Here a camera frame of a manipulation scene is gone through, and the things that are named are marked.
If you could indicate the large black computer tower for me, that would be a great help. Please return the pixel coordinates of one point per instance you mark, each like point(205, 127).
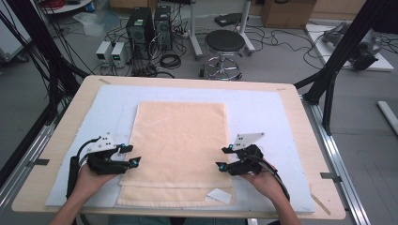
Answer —
point(139, 31)

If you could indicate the grey metal clamp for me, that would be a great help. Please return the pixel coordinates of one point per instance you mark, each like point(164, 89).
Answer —
point(39, 162)
point(330, 176)

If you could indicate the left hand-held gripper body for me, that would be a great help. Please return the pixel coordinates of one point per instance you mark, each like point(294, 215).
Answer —
point(104, 164)

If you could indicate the black metal frame stand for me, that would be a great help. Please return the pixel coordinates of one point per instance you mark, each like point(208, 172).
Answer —
point(341, 53)
point(40, 40)

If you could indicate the cardboard box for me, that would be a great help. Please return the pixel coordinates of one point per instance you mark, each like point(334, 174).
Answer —
point(287, 14)

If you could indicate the white round table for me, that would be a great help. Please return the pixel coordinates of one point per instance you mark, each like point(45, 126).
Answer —
point(68, 7)

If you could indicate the thin wooden strip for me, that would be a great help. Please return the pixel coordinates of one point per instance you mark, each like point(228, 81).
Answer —
point(320, 204)

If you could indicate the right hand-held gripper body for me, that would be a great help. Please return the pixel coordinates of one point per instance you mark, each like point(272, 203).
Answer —
point(247, 164)

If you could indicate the white base board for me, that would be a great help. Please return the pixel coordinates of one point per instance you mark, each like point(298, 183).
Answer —
point(325, 50)

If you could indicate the slim black computer tower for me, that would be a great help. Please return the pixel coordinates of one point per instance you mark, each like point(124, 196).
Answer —
point(162, 28)

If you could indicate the person's right hand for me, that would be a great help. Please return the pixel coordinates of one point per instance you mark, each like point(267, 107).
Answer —
point(266, 184)

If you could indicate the black round stool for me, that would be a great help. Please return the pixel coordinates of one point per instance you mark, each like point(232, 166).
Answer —
point(224, 40)

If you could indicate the peach towel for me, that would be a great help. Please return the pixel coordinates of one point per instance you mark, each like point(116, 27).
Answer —
point(178, 146)

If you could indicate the white power supply unit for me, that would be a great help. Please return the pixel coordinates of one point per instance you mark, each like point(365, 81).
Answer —
point(103, 52)
point(119, 53)

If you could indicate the person's left hand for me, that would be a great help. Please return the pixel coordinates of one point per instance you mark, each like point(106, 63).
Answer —
point(90, 184)

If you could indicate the black flat device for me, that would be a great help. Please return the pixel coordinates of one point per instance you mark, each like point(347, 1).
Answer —
point(227, 19)

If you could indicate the clear plastic bag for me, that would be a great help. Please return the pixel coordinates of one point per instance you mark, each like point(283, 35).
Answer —
point(94, 25)

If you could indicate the white desk leg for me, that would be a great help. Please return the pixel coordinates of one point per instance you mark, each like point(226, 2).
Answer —
point(194, 34)
point(245, 31)

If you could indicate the aluminium rail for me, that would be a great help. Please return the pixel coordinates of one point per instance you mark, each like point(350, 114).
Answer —
point(28, 156)
point(331, 156)

